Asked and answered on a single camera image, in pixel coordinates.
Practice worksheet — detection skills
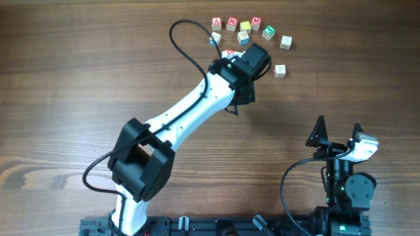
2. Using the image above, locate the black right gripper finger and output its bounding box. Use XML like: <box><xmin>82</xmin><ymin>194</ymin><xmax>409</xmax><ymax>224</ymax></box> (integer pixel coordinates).
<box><xmin>352</xmin><ymin>123</ymin><xmax>364</xmax><ymax>140</ymax></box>
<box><xmin>305</xmin><ymin>115</ymin><xmax>328</xmax><ymax>147</ymax></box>

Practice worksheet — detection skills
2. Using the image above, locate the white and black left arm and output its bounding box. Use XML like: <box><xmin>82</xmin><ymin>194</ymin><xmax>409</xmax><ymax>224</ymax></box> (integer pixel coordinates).
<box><xmin>108</xmin><ymin>43</ymin><xmax>271</xmax><ymax>235</ymax></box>

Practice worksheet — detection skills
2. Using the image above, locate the red V block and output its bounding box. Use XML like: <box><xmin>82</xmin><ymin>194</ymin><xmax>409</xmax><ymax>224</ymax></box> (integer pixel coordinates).
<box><xmin>222</xmin><ymin>50</ymin><xmax>235</xmax><ymax>57</ymax></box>

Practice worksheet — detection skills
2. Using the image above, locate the blue side block centre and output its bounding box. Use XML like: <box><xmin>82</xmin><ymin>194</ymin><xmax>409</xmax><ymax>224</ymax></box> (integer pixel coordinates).
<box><xmin>237</xmin><ymin>31</ymin><xmax>250</xmax><ymax>45</ymax></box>

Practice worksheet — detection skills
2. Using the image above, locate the blue side block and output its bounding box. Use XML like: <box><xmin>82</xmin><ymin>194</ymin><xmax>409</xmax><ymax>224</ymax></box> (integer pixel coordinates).
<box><xmin>209</xmin><ymin>32</ymin><xmax>221</xmax><ymax>47</ymax></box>
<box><xmin>237</xmin><ymin>31</ymin><xmax>250</xmax><ymax>45</ymax></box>

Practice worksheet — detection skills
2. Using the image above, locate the plain block red side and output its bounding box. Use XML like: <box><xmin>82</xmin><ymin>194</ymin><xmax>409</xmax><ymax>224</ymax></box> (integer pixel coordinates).
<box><xmin>274</xmin><ymin>65</ymin><xmax>286</xmax><ymax>77</ymax></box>

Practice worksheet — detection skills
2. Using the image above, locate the blue side block left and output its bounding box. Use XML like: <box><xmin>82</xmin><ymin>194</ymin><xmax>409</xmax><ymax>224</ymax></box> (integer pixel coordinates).
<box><xmin>209</xmin><ymin>32</ymin><xmax>221</xmax><ymax>47</ymax></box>

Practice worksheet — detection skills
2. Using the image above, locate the yellow top block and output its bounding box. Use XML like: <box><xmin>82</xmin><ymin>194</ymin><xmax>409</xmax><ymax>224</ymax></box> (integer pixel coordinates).
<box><xmin>240</xmin><ymin>21</ymin><xmax>252</xmax><ymax>34</ymax></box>

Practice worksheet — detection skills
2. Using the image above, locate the green top block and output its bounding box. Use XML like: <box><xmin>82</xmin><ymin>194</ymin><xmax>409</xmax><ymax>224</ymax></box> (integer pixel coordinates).
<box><xmin>262</xmin><ymin>25</ymin><xmax>276</xmax><ymax>41</ymax></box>

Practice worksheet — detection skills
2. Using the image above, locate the red M block left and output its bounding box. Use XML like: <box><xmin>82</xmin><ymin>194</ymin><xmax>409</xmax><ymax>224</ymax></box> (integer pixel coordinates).
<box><xmin>226</xmin><ymin>17</ymin><xmax>238</xmax><ymax>32</ymax></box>

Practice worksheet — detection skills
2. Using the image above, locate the red m block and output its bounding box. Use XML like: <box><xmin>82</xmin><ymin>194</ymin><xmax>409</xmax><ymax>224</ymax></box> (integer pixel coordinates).
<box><xmin>226</xmin><ymin>17</ymin><xmax>238</xmax><ymax>32</ymax></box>
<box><xmin>250</xmin><ymin>16</ymin><xmax>262</xmax><ymax>31</ymax></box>

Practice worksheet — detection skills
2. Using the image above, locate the red M block right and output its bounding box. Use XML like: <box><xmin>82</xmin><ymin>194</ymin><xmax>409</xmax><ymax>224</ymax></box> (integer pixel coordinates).
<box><xmin>250</xmin><ymin>16</ymin><xmax>262</xmax><ymax>31</ymax></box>

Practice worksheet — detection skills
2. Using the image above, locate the red A letter block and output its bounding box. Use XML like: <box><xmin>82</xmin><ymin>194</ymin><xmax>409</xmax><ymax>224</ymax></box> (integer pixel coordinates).
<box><xmin>211</xmin><ymin>17</ymin><xmax>222</xmax><ymax>31</ymax></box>

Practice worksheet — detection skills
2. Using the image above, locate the plain wooden block far right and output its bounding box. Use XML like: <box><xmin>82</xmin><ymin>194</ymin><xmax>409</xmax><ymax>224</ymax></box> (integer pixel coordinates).
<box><xmin>280</xmin><ymin>35</ymin><xmax>293</xmax><ymax>50</ymax></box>

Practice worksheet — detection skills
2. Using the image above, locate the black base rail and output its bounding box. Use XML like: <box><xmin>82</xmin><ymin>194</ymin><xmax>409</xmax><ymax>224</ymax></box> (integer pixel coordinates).
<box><xmin>79</xmin><ymin>215</ymin><xmax>371</xmax><ymax>236</ymax></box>

